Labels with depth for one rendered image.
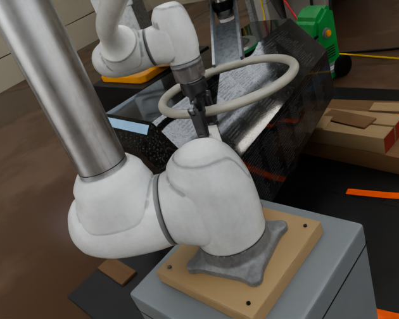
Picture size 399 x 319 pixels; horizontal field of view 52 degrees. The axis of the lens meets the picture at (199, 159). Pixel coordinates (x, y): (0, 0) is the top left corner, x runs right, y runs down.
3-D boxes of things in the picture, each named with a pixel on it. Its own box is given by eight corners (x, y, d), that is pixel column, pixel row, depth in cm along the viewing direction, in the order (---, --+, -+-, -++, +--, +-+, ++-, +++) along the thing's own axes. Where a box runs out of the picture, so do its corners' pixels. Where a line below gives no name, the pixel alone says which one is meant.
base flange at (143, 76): (101, 81, 279) (97, 75, 276) (151, 50, 304) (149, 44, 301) (143, 84, 244) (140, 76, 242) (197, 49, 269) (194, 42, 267)
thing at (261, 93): (173, 85, 167) (170, 78, 166) (292, 50, 155) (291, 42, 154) (145, 135, 124) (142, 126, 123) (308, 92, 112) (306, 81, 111)
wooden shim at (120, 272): (98, 269, 231) (97, 267, 230) (111, 257, 236) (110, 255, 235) (123, 286, 213) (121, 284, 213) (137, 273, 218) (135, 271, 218)
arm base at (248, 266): (295, 213, 95) (290, 194, 93) (259, 288, 81) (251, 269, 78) (228, 206, 106) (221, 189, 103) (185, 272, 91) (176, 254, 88)
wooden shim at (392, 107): (368, 112, 257) (368, 110, 257) (374, 104, 263) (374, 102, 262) (411, 114, 241) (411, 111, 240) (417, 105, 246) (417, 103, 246)
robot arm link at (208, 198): (272, 247, 81) (241, 157, 70) (184, 267, 84) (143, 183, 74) (263, 198, 95) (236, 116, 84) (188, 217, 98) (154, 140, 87)
